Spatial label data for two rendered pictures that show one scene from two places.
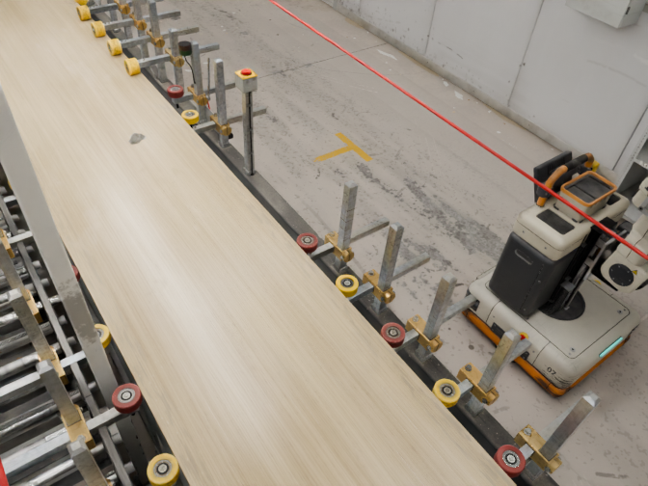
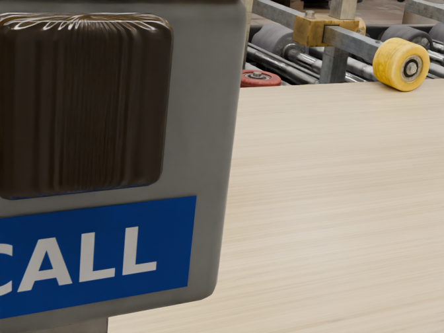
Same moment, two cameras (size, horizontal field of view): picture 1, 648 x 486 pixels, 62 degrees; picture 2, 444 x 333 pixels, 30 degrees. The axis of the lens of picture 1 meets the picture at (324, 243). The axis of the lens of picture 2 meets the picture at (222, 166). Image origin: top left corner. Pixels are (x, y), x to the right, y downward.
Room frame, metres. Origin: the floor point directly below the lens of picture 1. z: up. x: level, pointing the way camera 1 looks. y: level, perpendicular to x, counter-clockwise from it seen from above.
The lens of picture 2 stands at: (2.15, 0.23, 1.24)
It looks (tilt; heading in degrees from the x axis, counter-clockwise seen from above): 21 degrees down; 98
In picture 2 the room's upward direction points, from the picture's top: 6 degrees clockwise
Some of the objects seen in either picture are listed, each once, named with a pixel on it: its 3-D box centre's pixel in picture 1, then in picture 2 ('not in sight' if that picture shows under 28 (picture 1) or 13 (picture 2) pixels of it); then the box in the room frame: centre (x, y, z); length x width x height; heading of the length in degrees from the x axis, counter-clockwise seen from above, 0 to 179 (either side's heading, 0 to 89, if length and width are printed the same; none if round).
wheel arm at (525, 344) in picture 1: (484, 373); not in sight; (0.99, -0.56, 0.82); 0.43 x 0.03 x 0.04; 129
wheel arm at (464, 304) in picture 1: (430, 324); not in sight; (1.18, -0.41, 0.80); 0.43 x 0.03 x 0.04; 129
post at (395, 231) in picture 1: (387, 273); not in sight; (1.32, -0.23, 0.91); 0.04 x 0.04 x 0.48; 39
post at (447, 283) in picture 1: (434, 323); not in sight; (1.12, -0.39, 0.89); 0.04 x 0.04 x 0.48; 39
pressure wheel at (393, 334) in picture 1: (391, 341); not in sight; (1.06, -0.25, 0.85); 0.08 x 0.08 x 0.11
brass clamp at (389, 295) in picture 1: (378, 286); not in sight; (1.33, -0.22, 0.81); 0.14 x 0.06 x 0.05; 39
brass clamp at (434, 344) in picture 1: (423, 334); not in sight; (1.14, -0.38, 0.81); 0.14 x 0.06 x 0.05; 39
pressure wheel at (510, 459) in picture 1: (505, 466); not in sight; (0.67, -0.57, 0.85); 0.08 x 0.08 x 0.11
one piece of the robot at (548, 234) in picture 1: (564, 244); not in sight; (1.90, -1.14, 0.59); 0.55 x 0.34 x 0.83; 130
